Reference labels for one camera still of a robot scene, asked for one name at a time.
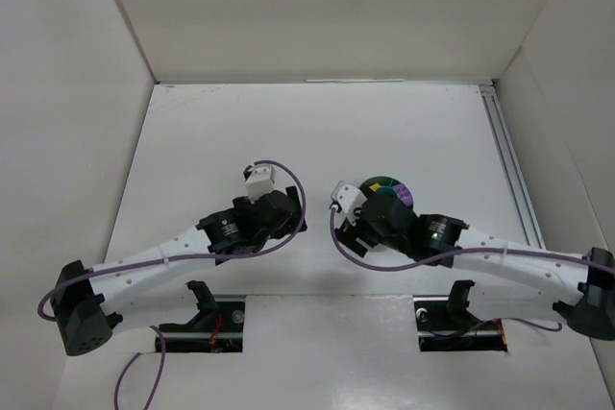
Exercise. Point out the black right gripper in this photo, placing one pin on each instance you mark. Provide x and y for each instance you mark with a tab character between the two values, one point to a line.
351	235

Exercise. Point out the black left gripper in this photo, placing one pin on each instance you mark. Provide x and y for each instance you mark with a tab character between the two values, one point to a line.
293	208

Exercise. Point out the purple curved lego brick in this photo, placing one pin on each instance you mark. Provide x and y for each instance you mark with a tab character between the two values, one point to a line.
403	194

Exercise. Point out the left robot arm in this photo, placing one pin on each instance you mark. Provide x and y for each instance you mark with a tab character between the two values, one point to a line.
129	285

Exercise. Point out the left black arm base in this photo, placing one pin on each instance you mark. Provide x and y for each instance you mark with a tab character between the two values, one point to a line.
82	323

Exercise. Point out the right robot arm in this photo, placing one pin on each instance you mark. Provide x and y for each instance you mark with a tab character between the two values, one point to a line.
534	284

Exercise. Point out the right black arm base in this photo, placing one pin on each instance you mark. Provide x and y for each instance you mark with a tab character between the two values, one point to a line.
593	314

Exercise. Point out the teal round divided container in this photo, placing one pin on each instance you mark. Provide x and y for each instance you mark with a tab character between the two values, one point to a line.
385	189

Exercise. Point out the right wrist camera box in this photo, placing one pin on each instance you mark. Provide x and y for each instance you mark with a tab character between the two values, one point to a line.
348	198

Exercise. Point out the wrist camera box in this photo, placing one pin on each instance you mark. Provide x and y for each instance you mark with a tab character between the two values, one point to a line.
348	198
259	180

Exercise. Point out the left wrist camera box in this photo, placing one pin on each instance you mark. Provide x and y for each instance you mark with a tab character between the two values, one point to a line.
259	180

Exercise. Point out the aluminium rail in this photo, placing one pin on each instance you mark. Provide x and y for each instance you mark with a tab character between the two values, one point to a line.
511	166

